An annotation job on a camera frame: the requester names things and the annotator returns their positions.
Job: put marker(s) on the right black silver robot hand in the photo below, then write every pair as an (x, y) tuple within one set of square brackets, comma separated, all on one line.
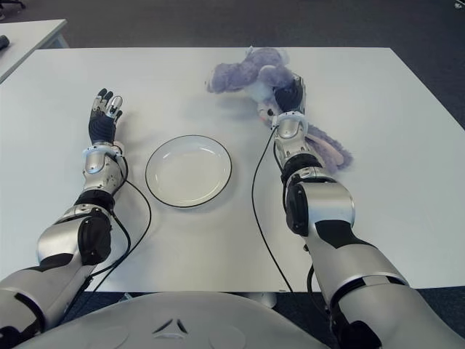
[(288, 98)]

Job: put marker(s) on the grey robot torso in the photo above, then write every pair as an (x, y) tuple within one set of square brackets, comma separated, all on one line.
[(174, 320)]

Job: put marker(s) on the white plate with black rim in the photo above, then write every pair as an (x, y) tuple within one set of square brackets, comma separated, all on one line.
[(189, 171)]

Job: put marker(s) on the black handheld controller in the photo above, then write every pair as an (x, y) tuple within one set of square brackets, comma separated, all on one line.
[(3, 41)]

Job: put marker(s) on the white side table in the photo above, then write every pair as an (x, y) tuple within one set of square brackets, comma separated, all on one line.
[(32, 32)]

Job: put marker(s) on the metal clamp bracket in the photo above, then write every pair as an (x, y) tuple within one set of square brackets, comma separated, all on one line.
[(125, 296)]

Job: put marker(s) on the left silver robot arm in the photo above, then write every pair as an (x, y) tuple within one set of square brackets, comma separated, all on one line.
[(61, 236)]

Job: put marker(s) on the grey table pedestal base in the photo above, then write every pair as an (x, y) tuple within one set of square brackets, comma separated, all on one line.
[(267, 300)]

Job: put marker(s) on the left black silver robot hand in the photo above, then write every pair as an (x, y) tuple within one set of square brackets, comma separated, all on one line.
[(101, 127)]

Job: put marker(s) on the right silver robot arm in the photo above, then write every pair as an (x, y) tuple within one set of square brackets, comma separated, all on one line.
[(327, 203)]

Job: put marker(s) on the purple plush bunny doll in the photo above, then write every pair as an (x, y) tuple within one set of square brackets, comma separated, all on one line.
[(239, 72)]

